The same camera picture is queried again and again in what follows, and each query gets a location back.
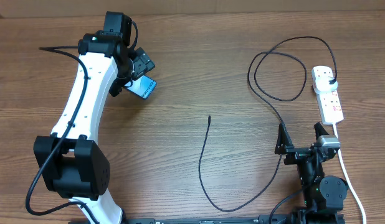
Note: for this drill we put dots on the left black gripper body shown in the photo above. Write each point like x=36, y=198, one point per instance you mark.
x=138, y=65

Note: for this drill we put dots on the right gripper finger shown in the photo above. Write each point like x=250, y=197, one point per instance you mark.
x=319, y=130
x=284, y=143

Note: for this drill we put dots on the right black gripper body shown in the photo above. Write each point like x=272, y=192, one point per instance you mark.
x=296, y=155

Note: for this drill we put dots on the blue screen smartphone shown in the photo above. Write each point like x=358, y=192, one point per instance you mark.
x=142, y=87

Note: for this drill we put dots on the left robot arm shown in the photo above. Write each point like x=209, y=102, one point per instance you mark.
x=69, y=158

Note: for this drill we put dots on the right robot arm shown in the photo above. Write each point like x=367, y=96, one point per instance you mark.
x=323, y=195

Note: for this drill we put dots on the white charger adapter plug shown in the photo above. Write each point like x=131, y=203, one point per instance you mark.
x=324, y=84

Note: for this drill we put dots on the white power strip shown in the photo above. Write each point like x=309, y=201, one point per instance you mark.
x=329, y=103

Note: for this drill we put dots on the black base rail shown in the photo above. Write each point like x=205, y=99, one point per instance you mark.
x=261, y=219

